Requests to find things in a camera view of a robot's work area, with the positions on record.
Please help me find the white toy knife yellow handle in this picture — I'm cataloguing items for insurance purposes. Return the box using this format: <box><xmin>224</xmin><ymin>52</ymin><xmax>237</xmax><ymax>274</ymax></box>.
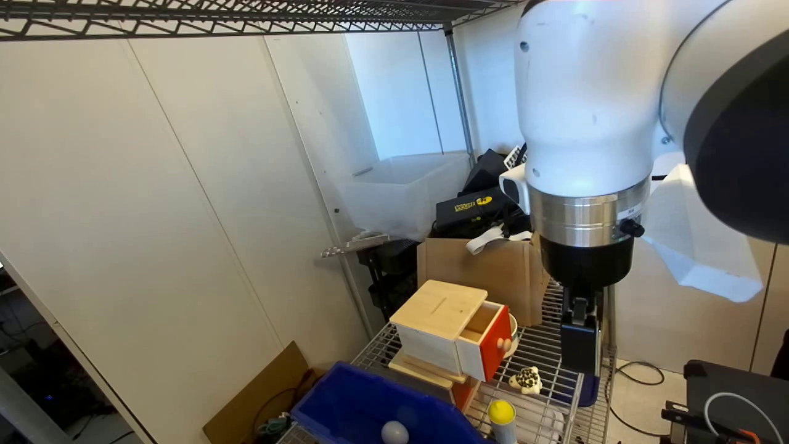
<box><xmin>379</xmin><ymin>420</ymin><xmax>411</xmax><ymax>444</ymax></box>

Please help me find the black clamp orange handle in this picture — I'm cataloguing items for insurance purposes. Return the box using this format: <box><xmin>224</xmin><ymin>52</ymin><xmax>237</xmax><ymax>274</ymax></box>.
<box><xmin>661</xmin><ymin>399</ymin><xmax>761</xmax><ymax>444</ymax></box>

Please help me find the white plastic handle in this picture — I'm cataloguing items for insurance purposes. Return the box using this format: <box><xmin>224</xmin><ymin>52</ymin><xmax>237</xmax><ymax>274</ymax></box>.
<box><xmin>464</xmin><ymin>225</ymin><xmax>538</xmax><ymax>257</ymax></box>

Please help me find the light blue tube yellow cap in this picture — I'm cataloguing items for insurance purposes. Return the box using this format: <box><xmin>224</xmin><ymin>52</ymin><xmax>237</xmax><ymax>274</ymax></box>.
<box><xmin>485</xmin><ymin>397</ymin><xmax>521</xmax><ymax>444</ymax></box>

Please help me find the red drawer with wooden knob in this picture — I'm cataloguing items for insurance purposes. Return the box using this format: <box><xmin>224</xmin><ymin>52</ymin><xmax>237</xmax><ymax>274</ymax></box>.
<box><xmin>449</xmin><ymin>374</ymin><xmax>481</xmax><ymax>415</ymax></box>
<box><xmin>454</xmin><ymin>300</ymin><xmax>523</xmax><ymax>385</ymax></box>

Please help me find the black floor cable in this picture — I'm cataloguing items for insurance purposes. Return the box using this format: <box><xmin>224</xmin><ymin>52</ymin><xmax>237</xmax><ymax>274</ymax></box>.
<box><xmin>602</xmin><ymin>357</ymin><xmax>671</xmax><ymax>442</ymax></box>

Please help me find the black case yellow logo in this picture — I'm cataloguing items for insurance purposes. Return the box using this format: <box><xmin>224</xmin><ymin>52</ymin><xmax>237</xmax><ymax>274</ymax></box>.
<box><xmin>429</xmin><ymin>185</ymin><xmax>533</xmax><ymax>242</ymax></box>

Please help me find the wooden two-drawer cabinet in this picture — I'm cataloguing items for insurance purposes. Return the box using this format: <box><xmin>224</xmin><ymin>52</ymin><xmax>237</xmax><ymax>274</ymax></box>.
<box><xmin>384</xmin><ymin>275</ymin><xmax>495</xmax><ymax>391</ymax></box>

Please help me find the blue plastic bin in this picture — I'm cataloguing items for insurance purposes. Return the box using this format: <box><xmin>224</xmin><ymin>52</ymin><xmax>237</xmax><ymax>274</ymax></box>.
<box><xmin>289</xmin><ymin>360</ymin><xmax>487</xmax><ymax>444</ymax></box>

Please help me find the clear plastic storage bin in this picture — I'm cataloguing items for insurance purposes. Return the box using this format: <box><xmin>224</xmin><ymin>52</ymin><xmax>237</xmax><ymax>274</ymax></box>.
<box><xmin>331</xmin><ymin>149</ymin><xmax>476</xmax><ymax>244</ymax></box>

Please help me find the white keyboard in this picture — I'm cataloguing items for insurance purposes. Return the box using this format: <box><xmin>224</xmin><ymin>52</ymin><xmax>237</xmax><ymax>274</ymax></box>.
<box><xmin>501</xmin><ymin>142</ymin><xmax>531</xmax><ymax>173</ymax></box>

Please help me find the white cable loop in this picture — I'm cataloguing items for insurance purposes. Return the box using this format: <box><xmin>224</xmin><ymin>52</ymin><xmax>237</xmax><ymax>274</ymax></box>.
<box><xmin>703</xmin><ymin>387</ymin><xmax>785</xmax><ymax>444</ymax></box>

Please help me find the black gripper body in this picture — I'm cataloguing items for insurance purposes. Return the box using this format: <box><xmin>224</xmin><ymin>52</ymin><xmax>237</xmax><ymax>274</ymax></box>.
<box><xmin>559</xmin><ymin>294</ymin><xmax>606</xmax><ymax>383</ymax></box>

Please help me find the brown flat board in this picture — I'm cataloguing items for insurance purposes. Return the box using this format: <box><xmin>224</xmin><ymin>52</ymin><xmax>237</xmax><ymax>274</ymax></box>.
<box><xmin>203</xmin><ymin>339</ymin><xmax>315</xmax><ymax>444</ymax></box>

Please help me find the brown cardboard box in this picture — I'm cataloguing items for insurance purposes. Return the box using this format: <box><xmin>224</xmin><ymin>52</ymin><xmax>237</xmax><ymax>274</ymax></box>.
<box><xmin>415</xmin><ymin>231</ymin><xmax>553</xmax><ymax>327</ymax></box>

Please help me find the black fabric bundle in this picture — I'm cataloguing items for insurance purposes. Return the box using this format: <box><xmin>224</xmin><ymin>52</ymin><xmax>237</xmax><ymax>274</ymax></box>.
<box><xmin>464</xmin><ymin>145</ymin><xmax>528</xmax><ymax>199</ymax></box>

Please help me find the black white spotted toy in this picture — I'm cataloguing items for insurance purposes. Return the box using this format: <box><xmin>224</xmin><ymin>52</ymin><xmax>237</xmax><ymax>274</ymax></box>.
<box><xmin>506</xmin><ymin>365</ymin><xmax>545</xmax><ymax>397</ymax></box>

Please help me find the black boxy object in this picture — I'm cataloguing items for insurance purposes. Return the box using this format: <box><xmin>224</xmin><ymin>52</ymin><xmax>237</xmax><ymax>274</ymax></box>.
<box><xmin>358</xmin><ymin>238</ymin><xmax>422</xmax><ymax>311</ymax></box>

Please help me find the silver metal rail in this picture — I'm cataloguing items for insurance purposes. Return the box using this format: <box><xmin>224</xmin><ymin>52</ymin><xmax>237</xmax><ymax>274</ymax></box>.
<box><xmin>315</xmin><ymin>231</ymin><xmax>399</xmax><ymax>267</ymax></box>

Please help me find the silver wire shelf rack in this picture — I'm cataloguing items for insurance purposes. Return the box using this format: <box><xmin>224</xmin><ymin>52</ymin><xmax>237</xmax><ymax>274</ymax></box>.
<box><xmin>0</xmin><ymin>0</ymin><xmax>618</xmax><ymax>444</ymax></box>

